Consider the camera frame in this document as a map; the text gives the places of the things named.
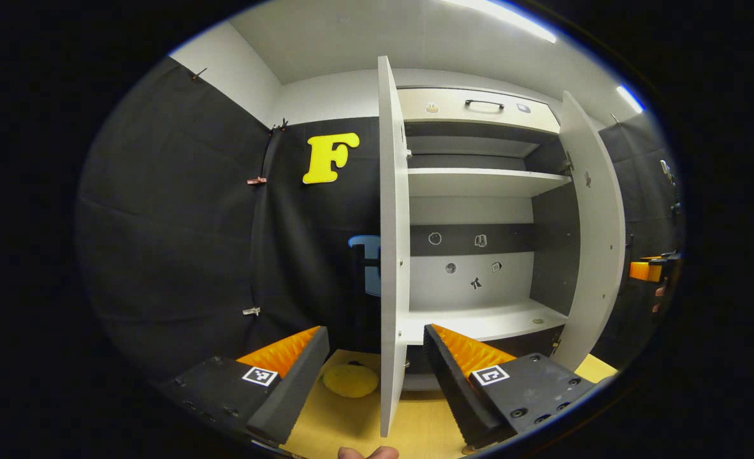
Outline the white thick cabinet shelf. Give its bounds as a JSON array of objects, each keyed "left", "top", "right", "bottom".
[{"left": 399, "top": 298, "right": 570, "bottom": 346}]

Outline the small ceiling light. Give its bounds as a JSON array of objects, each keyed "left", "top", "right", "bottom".
[{"left": 617, "top": 84, "right": 645, "bottom": 114}]

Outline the yellow round sponge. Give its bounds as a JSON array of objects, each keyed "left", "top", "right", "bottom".
[{"left": 323, "top": 362, "right": 380, "bottom": 399}]

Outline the black backdrop cloth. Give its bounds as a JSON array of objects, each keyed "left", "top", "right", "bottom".
[
  {"left": 590, "top": 113, "right": 686, "bottom": 367},
  {"left": 76, "top": 56, "right": 382, "bottom": 383}
]

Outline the white cabinet door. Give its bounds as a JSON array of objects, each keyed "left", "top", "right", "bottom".
[
  {"left": 550, "top": 91, "right": 627, "bottom": 372},
  {"left": 377, "top": 55, "right": 411, "bottom": 439}
]

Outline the white and grey cabinet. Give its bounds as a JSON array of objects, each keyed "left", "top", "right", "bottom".
[{"left": 397, "top": 86, "right": 581, "bottom": 391}]

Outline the white thin cabinet shelf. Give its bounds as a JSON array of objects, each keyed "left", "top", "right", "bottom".
[{"left": 407, "top": 167, "right": 572, "bottom": 198}]

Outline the beige cabinet drawer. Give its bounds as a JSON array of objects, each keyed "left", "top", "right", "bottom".
[{"left": 397, "top": 87, "right": 561, "bottom": 135}]

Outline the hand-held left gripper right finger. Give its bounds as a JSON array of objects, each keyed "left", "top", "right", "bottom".
[{"left": 423, "top": 323, "right": 613, "bottom": 449}]

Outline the long ceiling light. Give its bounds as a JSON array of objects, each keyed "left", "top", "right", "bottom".
[{"left": 440, "top": 0, "right": 557, "bottom": 44}]

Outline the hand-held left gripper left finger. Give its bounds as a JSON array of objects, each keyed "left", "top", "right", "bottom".
[{"left": 160, "top": 325, "right": 331, "bottom": 446}]

